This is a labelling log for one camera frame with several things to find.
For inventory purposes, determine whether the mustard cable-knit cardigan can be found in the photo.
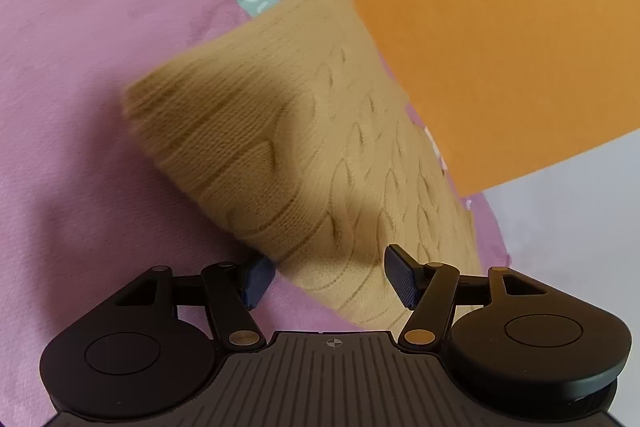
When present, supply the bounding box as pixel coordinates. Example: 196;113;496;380
122;0;480;332

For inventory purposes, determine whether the orange headboard panel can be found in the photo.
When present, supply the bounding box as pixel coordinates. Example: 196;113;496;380
355;0;639;194

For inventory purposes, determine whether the pink printed bed sheet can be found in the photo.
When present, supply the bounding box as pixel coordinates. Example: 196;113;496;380
0;0;511;427

